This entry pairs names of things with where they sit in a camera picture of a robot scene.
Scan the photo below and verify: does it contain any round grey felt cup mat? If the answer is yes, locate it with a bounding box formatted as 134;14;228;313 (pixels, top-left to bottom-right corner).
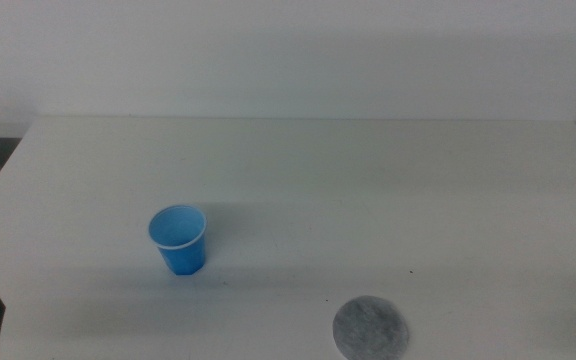
332;295;411;360

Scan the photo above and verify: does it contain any blue plastic cup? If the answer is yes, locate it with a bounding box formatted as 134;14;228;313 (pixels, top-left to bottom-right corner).
147;204;208;277

